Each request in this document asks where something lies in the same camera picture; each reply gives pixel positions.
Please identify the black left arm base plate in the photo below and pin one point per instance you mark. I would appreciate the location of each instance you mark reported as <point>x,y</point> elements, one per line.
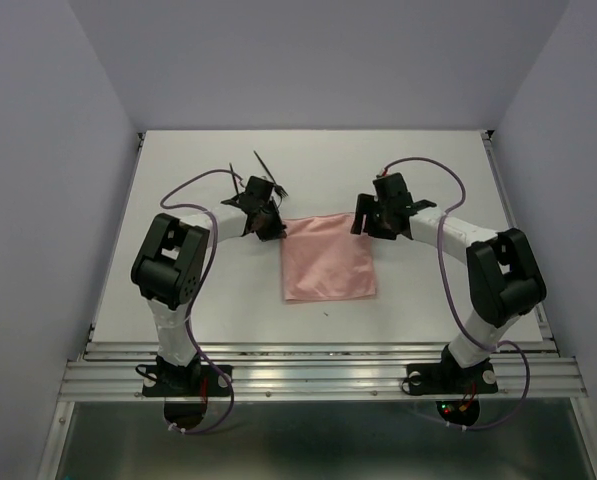
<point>204,382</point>

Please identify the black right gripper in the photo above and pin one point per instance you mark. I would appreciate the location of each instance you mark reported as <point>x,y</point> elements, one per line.
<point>365,204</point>

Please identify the black fork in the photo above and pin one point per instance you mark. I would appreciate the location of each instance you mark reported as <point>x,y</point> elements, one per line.
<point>268,172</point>

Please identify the black spoon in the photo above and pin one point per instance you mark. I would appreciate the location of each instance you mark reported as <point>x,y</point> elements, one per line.
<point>235,179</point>

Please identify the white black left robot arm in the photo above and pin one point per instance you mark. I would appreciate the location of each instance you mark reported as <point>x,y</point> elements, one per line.
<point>179,249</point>

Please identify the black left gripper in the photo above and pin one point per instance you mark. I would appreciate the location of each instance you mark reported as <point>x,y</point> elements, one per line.
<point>277,229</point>

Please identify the pink satin napkin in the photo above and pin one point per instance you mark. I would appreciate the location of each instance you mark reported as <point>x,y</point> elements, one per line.
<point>322,260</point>

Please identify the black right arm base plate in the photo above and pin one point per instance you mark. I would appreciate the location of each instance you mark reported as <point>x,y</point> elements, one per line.
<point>436,379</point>

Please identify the aluminium frame rail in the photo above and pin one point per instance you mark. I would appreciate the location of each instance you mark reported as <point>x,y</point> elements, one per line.
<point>316,372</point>

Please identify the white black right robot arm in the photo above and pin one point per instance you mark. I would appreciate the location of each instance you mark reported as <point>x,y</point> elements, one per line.
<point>504,278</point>

